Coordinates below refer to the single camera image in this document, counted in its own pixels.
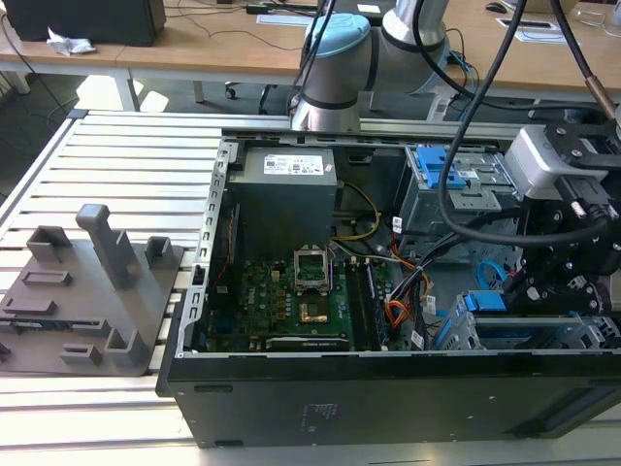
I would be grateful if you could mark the hard disk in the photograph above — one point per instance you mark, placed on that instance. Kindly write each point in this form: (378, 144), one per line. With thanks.
(485, 301)

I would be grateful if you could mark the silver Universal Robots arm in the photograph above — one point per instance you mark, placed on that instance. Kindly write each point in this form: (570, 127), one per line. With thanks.
(335, 73)

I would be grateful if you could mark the grey metal disk bay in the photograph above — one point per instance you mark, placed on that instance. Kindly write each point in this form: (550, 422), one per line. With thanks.
(524, 318)

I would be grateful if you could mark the black RAM slot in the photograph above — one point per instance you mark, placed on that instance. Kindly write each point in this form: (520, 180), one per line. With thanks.
(358, 306)
(377, 306)

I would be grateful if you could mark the grey metal drive cage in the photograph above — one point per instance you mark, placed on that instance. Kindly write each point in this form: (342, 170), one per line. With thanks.
(427, 209)

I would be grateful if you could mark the blue plastic drive latch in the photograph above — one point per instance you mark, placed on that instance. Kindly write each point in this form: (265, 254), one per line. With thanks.
(434, 167)

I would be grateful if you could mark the thin metal locking lever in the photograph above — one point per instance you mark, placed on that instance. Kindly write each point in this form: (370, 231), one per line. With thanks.
(331, 272)

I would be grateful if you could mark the black computer mouse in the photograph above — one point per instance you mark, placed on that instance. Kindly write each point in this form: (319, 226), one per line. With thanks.
(495, 7)

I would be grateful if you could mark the CPU socket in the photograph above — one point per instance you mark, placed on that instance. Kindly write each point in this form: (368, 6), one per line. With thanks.
(313, 312)

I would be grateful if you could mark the black open PC case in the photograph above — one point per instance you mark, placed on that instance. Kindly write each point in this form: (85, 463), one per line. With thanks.
(339, 403)

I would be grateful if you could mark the black graphics card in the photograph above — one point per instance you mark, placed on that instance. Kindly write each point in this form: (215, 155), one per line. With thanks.
(310, 343)

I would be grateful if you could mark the grey power supply unit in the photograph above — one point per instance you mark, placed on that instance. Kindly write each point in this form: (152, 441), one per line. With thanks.
(281, 204)

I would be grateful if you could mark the green motherboard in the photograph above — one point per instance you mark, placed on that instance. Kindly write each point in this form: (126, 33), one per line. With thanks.
(271, 296)

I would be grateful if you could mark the black chair base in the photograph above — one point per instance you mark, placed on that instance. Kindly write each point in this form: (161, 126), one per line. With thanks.
(267, 97)

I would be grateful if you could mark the black power strip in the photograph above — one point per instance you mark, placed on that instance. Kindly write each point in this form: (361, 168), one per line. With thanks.
(264, 9)

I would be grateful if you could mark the wooden desk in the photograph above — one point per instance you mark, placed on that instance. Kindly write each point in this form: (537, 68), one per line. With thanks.
(218, 46)

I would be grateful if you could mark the grey parts rack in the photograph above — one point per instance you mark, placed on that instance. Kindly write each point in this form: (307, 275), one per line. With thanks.
(87, 310)

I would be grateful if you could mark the black box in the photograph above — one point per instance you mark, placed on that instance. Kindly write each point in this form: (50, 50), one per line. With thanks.
(87, 22)

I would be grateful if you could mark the crumpled white paper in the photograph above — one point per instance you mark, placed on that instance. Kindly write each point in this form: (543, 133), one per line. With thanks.
(70, 43)

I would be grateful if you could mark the silver camera box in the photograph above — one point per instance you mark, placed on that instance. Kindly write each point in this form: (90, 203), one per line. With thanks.
(533, 160)

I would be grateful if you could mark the white sheet with blue frame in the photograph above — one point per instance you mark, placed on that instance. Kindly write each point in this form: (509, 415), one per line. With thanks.
(545, 37)

